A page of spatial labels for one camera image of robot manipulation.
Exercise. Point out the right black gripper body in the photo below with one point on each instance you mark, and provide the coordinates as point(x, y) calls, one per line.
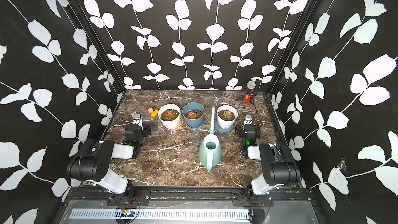
point(238, 129)

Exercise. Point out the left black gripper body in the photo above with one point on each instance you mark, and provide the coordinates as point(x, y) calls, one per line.
point(145, 130)

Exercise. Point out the white pot succulent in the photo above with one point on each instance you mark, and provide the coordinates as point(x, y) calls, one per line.
point(226, 116)
point(169, 115)

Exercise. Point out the mint green watering can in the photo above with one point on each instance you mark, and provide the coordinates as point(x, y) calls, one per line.
point(210, 151)

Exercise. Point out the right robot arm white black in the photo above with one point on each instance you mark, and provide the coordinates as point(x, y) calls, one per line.
point(278, 165)

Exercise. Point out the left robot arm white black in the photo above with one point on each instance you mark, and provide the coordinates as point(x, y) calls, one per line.
point(92, 161)

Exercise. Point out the blue pot middle succulent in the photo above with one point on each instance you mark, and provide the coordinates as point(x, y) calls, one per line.
point(193, 114)

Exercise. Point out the blue saucer under right pot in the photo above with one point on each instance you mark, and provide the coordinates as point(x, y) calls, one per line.
point(220, 130)

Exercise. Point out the yellow block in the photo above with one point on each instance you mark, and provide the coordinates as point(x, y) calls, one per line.
point(154, 114)

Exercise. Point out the red glitter microphone on stand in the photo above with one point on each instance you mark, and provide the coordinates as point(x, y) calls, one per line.
point(250, 90)

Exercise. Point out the woven coaster under left pot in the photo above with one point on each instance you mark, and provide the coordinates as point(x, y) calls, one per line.
point(173, 124)

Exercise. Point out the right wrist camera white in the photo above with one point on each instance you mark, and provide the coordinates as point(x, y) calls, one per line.
point(248, 120)

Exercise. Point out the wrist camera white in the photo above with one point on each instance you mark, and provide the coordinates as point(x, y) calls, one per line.
point(248, 120)
point(137, 119)

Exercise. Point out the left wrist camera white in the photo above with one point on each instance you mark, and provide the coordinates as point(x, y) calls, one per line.
point(137, 119)

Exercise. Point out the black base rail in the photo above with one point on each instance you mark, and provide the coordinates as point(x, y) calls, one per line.
point(145, 195)

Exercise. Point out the small circuit board with wires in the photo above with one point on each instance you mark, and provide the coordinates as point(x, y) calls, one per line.
point(127, 213)

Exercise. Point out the white slotted cable duct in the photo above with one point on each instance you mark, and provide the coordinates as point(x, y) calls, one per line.
point(165, 214)

